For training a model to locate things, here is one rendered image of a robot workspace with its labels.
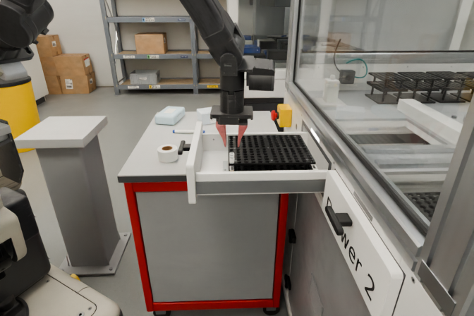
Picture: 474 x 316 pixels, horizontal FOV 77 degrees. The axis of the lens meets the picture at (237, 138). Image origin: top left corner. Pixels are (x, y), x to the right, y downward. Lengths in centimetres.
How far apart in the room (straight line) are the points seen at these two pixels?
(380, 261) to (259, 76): 42
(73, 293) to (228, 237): 62
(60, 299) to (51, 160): 56
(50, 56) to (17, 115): 210
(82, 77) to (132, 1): 137
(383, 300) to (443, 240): 16
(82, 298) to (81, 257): 50
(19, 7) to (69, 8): 473
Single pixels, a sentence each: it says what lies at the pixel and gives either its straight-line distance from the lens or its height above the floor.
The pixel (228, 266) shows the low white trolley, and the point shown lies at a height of 33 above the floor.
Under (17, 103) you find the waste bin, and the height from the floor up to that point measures 47.
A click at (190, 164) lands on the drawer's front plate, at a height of 93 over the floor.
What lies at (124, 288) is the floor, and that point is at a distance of 173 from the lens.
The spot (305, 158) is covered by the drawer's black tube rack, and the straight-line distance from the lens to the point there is 81.
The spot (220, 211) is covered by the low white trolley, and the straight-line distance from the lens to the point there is 110.
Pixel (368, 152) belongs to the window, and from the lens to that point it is 60.
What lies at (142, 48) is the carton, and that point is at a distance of 473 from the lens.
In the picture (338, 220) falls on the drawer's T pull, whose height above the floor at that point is 91.
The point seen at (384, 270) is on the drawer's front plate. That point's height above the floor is 92.
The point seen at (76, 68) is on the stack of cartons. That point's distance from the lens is 515.
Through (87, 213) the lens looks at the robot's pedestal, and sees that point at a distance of 164.
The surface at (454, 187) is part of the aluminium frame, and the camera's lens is 40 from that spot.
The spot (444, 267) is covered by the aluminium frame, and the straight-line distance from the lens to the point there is 44.
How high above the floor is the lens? 127
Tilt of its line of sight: 24 degrees down
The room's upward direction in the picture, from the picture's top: straight up
